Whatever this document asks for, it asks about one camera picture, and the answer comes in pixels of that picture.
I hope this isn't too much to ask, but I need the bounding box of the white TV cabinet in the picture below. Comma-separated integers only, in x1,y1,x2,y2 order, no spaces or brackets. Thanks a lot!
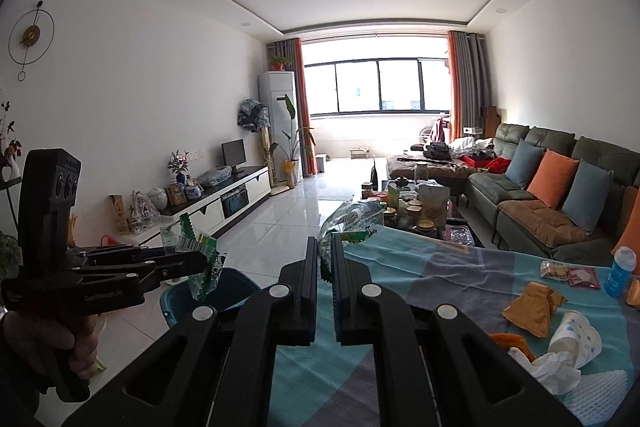
112,165,273,248

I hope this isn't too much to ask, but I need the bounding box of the blue cup with white lid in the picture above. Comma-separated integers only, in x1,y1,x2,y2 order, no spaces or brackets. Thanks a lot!
603,246,637,298

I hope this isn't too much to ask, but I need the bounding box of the flower plant in vase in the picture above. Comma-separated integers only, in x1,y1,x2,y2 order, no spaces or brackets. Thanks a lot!
167,150,191,185

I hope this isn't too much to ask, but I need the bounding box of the wooden cabinet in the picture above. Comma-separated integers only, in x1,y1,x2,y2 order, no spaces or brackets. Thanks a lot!
481,106,507,138

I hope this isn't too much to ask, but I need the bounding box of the clear green printed plastic bag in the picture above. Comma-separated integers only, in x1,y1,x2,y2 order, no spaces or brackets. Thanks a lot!
320,199,388,283

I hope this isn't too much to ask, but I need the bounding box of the orange peel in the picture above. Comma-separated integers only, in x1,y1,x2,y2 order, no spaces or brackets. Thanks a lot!
489,332,538,350

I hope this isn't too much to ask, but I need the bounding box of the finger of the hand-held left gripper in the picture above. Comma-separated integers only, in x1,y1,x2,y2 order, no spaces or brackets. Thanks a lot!
75,245,168,264
80,251,209,295

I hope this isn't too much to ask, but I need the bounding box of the cloth-covered standing fan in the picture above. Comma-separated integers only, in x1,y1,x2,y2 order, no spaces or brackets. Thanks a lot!
236,98,273,188

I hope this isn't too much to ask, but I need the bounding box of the red snack packet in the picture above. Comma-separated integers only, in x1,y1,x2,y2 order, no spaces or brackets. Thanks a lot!
566,267,602,290

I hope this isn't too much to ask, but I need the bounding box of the white standing air conditioner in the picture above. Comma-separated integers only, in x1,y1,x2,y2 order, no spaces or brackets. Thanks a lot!
257,70,299,185

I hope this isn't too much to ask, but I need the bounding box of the round wall clock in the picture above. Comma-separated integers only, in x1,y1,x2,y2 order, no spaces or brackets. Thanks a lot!
8,0,56,82

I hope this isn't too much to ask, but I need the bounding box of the dark coffee table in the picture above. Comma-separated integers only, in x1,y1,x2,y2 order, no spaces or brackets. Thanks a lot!
352,177,488,248

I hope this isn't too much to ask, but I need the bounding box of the white clothes pile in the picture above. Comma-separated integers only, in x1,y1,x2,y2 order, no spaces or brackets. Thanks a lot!
450,134,496,155

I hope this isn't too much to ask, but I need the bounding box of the orange throw cushion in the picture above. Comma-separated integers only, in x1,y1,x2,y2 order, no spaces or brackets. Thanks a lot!
526,149,581,210
611,202,640,260

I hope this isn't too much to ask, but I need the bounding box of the small black monitor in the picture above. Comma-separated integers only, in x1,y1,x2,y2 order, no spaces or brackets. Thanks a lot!
221,139,247,174

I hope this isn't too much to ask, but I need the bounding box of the blue throw cushion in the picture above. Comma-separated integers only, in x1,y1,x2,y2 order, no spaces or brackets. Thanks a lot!
505,139,545,188
560,158,614,235

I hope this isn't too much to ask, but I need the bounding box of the person's left hand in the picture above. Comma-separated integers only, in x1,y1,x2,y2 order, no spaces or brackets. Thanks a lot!
2,307,103,380

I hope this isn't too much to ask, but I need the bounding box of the green leafy houseplant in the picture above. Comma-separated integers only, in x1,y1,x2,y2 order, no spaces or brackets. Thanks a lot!
0,231,22,280

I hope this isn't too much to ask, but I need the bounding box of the clear cookie packet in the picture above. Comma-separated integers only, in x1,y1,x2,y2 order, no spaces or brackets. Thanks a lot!
539,259,571,282

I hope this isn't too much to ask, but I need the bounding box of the crumpled white tissue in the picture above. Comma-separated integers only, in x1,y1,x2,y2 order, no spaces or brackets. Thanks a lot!
507,334,583,395

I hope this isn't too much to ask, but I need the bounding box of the patterned white paper cup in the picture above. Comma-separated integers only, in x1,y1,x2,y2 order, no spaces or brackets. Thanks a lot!
547,311,601,355

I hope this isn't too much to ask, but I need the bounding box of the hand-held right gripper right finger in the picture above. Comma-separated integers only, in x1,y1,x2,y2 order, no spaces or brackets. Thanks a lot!
331,234,583,427

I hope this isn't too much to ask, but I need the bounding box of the clear wrapper with green edges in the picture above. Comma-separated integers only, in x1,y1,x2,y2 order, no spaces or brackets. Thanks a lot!
161,213,226,308

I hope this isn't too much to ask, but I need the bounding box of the red clothing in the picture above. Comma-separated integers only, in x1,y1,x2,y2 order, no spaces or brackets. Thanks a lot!
460,155,511,174

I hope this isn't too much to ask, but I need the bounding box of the tall leafy potted plant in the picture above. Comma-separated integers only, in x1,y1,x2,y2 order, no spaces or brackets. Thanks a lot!
270,94,317,185

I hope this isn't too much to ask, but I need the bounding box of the plastic-wrapped bundle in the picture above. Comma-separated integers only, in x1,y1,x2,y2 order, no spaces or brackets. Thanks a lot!
197,165,233,188

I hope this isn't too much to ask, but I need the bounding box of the maroon hanging garment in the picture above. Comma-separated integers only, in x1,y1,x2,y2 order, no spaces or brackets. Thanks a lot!
427,117,448,145

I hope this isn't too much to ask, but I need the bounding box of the black bag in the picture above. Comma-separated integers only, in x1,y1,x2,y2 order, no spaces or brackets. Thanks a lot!
422,142,453,162

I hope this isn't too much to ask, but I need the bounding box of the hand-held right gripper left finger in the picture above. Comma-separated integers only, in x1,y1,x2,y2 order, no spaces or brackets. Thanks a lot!
65,237,321,427

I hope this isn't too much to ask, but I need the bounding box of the blue plastic bin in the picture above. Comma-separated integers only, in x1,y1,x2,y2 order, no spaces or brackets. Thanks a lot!
160,267,261,328

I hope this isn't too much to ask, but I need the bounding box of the green sofa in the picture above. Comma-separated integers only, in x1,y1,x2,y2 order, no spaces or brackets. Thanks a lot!
387,123,640,265

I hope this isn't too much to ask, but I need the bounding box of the large window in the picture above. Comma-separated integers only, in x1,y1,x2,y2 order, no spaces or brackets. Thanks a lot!
301,36,451,116

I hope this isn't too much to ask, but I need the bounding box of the teal and grey printed blanket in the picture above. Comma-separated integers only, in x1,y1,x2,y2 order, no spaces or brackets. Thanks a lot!
272,222,640,427

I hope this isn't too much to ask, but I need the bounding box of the orange and grey curtain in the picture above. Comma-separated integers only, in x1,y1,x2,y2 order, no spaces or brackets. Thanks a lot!
446,30,493,142
266,38,315,175

